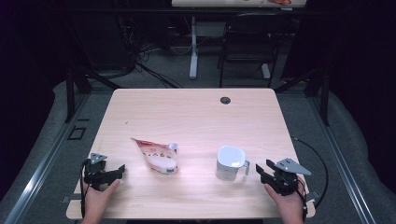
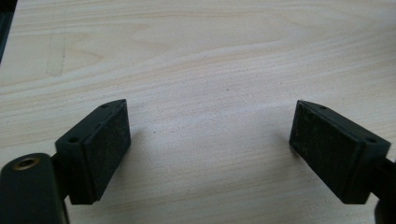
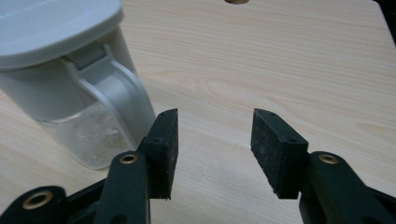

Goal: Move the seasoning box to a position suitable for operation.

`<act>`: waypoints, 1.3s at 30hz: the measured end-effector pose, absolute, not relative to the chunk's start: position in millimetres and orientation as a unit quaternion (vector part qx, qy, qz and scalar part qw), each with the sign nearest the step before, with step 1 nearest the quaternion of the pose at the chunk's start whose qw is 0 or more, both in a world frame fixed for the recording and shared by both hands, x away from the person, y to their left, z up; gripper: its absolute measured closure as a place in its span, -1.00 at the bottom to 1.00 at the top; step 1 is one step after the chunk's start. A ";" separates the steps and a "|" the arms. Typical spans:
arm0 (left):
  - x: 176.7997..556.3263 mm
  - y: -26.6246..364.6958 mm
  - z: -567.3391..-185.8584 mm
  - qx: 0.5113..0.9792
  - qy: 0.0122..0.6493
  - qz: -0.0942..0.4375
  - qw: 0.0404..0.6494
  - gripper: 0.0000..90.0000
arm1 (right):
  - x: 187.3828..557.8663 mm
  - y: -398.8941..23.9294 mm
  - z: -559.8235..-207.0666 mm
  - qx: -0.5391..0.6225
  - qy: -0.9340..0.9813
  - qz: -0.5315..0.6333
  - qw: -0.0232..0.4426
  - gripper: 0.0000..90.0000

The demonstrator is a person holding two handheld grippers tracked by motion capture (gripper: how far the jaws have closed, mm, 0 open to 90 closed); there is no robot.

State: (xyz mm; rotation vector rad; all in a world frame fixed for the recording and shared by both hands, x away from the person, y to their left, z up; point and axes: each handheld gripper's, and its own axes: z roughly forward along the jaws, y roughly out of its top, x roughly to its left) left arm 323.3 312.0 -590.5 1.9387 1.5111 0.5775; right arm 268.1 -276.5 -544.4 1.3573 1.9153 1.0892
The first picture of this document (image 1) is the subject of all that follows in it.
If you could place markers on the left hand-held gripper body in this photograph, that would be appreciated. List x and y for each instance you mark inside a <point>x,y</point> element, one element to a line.
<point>93,174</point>

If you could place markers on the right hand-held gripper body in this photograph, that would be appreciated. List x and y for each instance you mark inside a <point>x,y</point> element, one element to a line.
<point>285,182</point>

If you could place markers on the white measuring cup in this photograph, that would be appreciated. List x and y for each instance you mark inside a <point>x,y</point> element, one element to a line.
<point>230,161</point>

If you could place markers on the pink spouted refill pouch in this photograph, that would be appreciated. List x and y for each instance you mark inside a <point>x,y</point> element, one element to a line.
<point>158,158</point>

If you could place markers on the person's right hand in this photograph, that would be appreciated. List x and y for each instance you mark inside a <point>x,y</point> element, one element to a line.
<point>291,207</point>

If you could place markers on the person's left hand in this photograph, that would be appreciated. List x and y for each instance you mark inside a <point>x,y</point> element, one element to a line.
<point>95,203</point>

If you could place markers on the grey tape piece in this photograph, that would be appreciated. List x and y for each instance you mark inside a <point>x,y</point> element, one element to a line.
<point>313,196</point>
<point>67,199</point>

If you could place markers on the black table grommet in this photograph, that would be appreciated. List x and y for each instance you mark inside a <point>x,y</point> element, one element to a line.
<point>225,100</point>

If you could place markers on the black metal stand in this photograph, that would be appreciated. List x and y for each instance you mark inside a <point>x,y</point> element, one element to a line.
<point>325,99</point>
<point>70,93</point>

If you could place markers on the white desk foot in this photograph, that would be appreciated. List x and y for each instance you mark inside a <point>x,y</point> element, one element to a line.
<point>265,71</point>

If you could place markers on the black folding chair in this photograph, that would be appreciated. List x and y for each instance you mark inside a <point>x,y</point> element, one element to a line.
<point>252,43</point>

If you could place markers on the white desk leg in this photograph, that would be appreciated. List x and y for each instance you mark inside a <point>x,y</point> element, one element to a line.
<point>193,56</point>

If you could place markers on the orange item on desk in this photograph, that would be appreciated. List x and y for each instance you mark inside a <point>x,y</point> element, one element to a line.
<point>280,2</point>

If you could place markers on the light wooden desk top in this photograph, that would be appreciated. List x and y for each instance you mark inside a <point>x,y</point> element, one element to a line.
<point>218,3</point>

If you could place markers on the black floor outlet frame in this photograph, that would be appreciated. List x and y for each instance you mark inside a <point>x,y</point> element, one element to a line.
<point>69,137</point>

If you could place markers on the metal floor rail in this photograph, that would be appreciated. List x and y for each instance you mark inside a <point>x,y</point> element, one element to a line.
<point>342,161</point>
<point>40,174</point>

